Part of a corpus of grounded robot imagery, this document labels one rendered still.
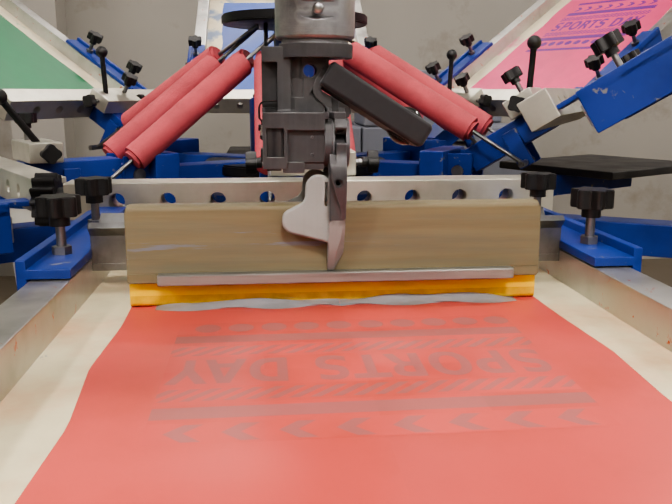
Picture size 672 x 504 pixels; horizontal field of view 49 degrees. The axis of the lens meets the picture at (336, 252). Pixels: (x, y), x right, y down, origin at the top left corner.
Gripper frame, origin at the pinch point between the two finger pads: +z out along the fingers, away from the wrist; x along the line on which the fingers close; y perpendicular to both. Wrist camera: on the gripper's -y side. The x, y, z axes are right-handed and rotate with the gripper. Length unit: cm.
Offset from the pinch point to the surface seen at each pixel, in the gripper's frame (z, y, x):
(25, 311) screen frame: 1.7, 26.2, 13.1
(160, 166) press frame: -2, 26, -69
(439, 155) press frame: -4, -27, -69
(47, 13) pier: -60, 129, -388
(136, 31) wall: -52, 83, -414
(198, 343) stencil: 5.1, 12.7, 12.1
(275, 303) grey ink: 4.7, 6.1, 1.7
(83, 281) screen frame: 3.0, 25.2, -1.8
